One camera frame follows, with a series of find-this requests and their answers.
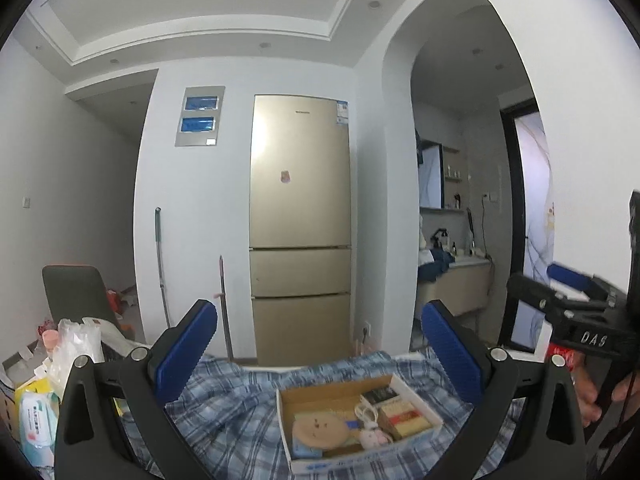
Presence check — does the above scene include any grey electrical panel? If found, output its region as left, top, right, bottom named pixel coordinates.
left=173, top=84, right=226, bottom=149

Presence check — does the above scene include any bathroom mirror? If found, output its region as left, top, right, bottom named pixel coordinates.
left=418, top=142, right=445, bottom=210

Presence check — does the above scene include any pink bunny hair tie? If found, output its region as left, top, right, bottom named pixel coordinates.
left=358, top=422, right=394, bottom=450

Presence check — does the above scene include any wet wipes pack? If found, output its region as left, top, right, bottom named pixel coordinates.
left=18, top=392, right=62, bottom=467

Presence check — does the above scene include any black door frame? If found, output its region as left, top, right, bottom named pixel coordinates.
left=499, top=93, right=544, bottom=356

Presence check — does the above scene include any white plastic bag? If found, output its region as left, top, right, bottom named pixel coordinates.
left=49, top=317, right=106, bottom=397

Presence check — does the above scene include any round beige pad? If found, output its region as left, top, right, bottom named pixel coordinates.
left=291, top=411, right=351, bottom=449

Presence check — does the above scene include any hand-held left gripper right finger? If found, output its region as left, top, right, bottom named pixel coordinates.
left=421, top=299, right=586, bottom=480

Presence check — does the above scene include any marble pattern door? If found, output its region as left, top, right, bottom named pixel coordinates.
left=512, top=110, right=559, bottom=354

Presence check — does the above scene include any small black box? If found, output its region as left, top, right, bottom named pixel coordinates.
left=360, top=385, right=401, bottom=406

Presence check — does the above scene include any grey chair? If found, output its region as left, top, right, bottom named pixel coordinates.
left=41, top=264, right=124, bottom=342

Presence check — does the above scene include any gold refrigerator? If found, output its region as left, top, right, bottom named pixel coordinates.
left=248, top=93, right=354, bottom=367

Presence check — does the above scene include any blue plaid shirt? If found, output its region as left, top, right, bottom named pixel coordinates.
left=115, top=349, right=527, bottom=480

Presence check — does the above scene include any red gold cigarette pack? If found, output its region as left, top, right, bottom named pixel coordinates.
left=376, top=396, right=434, bottom=441

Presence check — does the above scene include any dark blue cloth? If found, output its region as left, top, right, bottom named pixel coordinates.
left=417, top=248, right=455, bottom=284

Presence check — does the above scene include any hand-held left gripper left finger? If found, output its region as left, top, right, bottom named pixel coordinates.
left=52, top=299, right=219, bottom=480

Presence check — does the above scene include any yellow packet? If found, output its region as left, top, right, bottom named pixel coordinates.
left=14, top=377, right=54, bottom=406

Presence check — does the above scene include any wall shelf with bottles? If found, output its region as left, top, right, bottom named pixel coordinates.
left=442, top=145, right=467, bottom=211

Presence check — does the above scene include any cardboard box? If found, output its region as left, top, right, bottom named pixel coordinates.
left=276, top=372, right=445, bottom=476

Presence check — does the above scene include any person's right hand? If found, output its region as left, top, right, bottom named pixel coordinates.
left=573, top=360, right=640, bottom=427

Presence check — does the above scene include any beige vanity cabinet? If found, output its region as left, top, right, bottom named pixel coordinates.
left=417, top=259, right=494, bottom=319

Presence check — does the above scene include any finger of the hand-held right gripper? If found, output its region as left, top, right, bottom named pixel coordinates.
left=546, top=263, right=609, bottom=297
left=507, top=273, right=569, bottom=332

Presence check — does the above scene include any red soda bottle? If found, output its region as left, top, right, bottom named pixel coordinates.
left=547, top=342, right=586, bottom=379

